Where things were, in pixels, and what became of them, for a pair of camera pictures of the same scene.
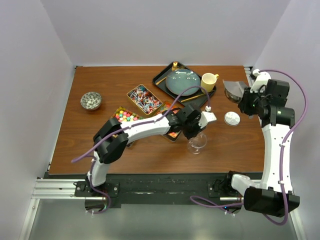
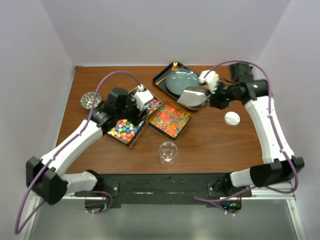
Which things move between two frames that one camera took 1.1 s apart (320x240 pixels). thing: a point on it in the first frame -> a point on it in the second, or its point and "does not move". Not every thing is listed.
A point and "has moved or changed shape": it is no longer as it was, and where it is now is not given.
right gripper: (244, 105) -> (215, 101)
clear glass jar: (195, 144) -> (168, 151)
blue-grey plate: (178, 81) does not move
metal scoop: (234, 91) has moved or changed shape
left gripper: (197, 130) -> (136, 118)
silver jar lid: (232, 118) does not move
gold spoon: (175, 67) does not move
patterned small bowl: (91, 101) does not move
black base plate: (163, 189) does not move
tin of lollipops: (144, 99) does not move
